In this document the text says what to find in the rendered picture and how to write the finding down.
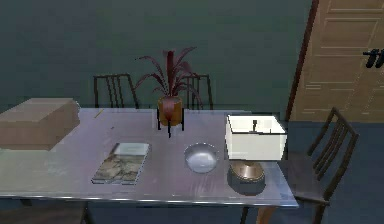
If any dark slatted wooden chair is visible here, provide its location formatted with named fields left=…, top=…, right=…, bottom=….
left=92, top=73, right=140, bottom=110
left=239, top=106, right=360, bottom=224
left=181, top=73, right=214, bottom=111

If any red plant in orange pot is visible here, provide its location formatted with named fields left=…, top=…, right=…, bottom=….
left=134, top=46, right=204, bottom=139

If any clear glass bowl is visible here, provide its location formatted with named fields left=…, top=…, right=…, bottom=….
left=183, top=142, right=221, bottom=174

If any white square shade table lamp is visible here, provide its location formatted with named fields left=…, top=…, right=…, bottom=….
left=224, top=114, right=288, bottom=197

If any grey glossy table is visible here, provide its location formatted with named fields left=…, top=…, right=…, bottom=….
left=0, top=107, right=300, bottom=224

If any grey marbled book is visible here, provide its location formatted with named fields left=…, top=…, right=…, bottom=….
left=90, top=142, right=152, bottom=186

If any brown cardboard box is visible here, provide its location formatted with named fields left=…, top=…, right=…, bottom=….
left=0, top=97, right=81, bottom=152

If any light wooden panelled door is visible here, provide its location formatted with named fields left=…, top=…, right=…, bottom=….
left=285, top=0, right=384, bottom=123

